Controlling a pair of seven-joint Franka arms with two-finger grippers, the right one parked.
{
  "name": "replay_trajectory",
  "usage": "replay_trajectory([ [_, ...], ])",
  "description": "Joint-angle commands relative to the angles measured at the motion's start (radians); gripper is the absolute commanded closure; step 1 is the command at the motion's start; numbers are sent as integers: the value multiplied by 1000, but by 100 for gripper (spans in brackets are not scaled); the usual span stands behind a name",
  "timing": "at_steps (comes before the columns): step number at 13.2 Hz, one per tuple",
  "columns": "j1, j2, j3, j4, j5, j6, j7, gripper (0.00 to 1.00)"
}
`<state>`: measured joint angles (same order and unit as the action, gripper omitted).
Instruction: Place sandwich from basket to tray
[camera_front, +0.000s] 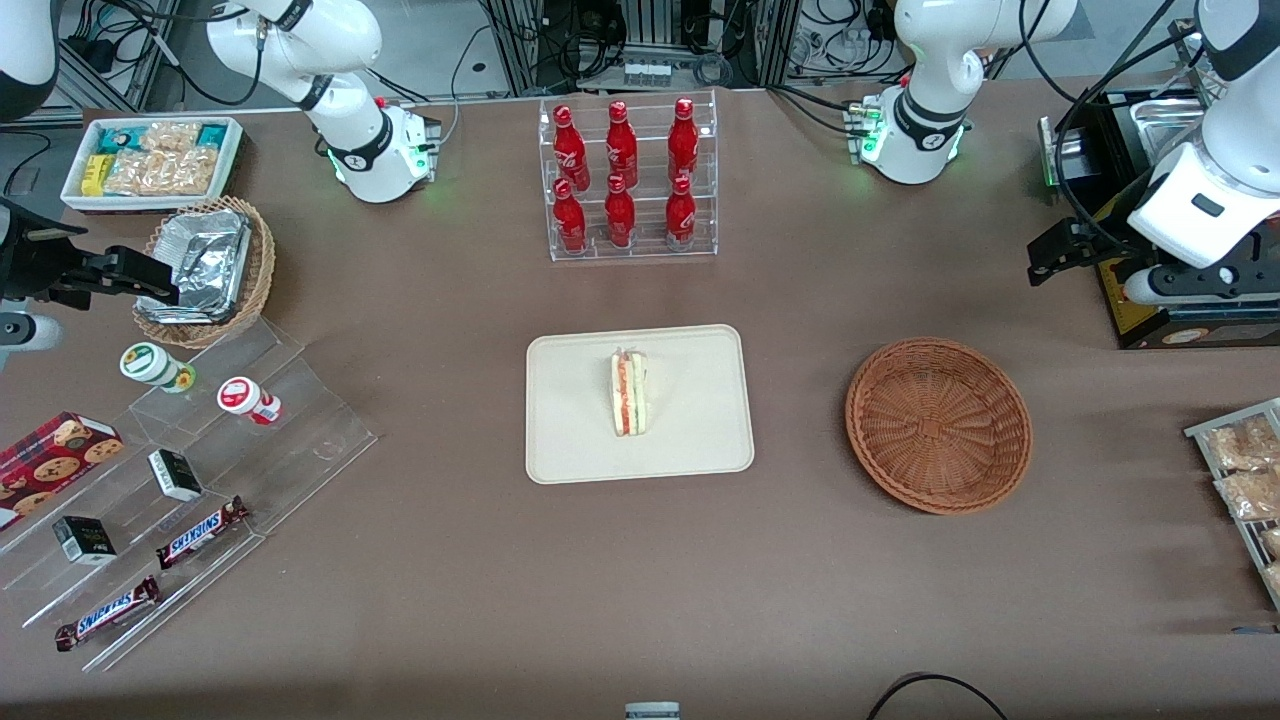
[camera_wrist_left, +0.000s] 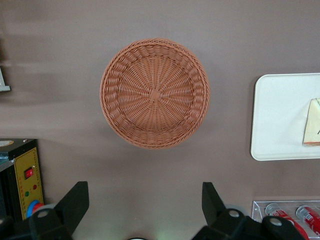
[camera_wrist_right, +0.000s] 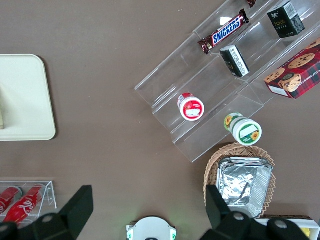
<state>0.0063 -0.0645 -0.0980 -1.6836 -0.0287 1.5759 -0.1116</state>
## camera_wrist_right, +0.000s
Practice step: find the clear acrylic stepped display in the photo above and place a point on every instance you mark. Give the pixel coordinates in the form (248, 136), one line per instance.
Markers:
(200, 82)

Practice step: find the clear acrylic bottle rack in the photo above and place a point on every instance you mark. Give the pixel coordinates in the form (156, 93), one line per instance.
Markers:
(51, 197)

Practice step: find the red lid cup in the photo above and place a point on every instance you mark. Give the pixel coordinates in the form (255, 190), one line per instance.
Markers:
(191, 108)

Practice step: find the red cola bottle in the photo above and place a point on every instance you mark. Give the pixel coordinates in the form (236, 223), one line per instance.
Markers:
(7, 197)
(25, 203)

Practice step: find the white plastic bin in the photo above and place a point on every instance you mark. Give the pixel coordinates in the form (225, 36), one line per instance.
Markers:
(315, 225)

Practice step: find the green lid cup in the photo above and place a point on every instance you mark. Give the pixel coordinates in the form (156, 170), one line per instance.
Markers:
(246, 131)

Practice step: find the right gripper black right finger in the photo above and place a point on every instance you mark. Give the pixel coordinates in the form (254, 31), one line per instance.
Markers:
(217, 217)

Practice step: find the Snickers bar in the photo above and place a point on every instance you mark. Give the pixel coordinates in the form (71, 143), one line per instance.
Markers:
(223, 31)
(251, 3)

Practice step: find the small black box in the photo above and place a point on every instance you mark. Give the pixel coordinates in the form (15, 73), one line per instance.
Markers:
(285, 20)
(235, 61)

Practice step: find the stack of foil containers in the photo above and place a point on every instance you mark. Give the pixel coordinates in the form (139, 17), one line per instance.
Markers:
(240, 185)

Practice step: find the cream plastic tray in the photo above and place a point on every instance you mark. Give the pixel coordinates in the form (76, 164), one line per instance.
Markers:
(25, 100)

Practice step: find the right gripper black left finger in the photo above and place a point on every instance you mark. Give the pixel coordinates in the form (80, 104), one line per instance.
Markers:
(72, 212)

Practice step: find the light wicker basket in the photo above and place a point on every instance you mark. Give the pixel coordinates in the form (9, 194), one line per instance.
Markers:
(212, 165)

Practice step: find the yellow snack packet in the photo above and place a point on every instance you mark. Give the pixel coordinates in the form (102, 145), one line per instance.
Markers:
(306, 232)

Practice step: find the red plaid cookie box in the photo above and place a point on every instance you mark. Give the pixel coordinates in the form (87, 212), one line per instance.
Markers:
(295, 72)

